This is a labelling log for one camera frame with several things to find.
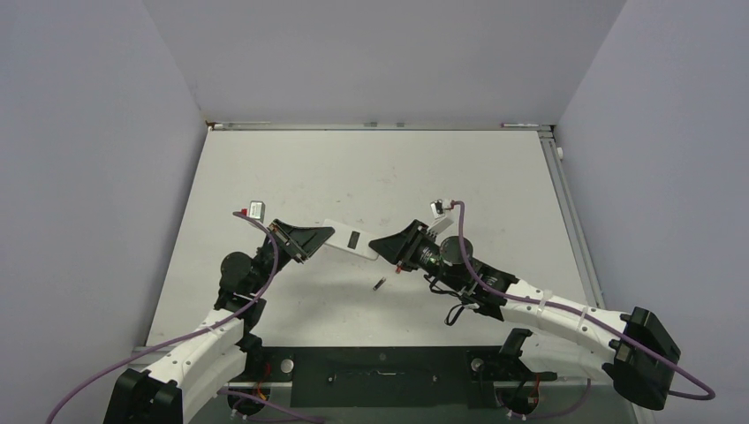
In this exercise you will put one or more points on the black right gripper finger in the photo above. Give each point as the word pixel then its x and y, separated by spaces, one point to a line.
pixel 391 248
pixel 411 231

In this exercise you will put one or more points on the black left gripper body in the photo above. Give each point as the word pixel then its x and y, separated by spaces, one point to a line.
pixel 291 250

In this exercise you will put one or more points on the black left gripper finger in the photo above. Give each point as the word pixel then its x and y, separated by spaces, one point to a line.
pixel 284 230
pixel 309 240

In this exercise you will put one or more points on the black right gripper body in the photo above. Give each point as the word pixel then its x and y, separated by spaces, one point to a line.
pixel 424 252

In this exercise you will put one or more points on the white remote control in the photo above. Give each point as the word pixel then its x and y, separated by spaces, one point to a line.
pixel 351 240

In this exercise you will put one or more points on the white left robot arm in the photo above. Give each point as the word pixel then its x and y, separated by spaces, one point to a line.
pixel 175 387

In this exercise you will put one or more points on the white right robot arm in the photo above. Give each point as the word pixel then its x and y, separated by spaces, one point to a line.
pixel 631 350

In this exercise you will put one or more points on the dark battery on table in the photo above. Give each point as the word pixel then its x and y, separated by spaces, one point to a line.
pixel 379 284

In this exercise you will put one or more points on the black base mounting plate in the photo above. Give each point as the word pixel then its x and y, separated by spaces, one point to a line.
pixel 474 376

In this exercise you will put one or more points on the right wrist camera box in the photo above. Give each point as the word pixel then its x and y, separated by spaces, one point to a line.
pixel 442 210

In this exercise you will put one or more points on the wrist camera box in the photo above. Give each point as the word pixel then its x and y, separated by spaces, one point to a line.
pixel 442 210
pixel 255 210

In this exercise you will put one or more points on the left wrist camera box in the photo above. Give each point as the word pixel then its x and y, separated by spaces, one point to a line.
pixel 255 210

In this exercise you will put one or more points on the aluminium rail back edge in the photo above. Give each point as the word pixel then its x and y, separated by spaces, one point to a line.
pixel 376 126

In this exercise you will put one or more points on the aluminium rail edge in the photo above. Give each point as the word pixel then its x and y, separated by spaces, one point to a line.
pixel 376 126
pixel 554 158

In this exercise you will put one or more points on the aluminium rail right edge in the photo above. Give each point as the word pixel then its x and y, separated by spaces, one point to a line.
pixel 554 158

